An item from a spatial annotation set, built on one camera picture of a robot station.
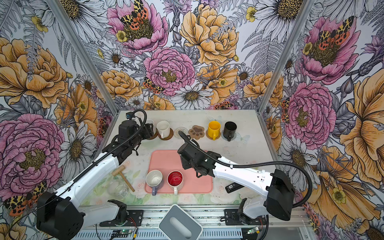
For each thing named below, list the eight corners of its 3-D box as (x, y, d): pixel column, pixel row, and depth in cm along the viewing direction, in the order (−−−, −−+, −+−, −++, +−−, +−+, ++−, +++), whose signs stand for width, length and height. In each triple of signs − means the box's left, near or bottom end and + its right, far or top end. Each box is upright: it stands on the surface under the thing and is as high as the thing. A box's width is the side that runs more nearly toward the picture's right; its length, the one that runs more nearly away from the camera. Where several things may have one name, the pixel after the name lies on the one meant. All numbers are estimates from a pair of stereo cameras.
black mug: (224, 143, 105) (226, 135, 97) (222, 130, 112) (224, 121, 105) (236, 143, 105) (239, 135, 97) (233, 130, 112) (236, 121, 105)
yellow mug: (208, 143, 105) (210, 133, 97) (208, 130, 112) (209, 120, 104) (219, 143, 105) (222, 133, 97) (218, 130, 112) (220, 120, 104)
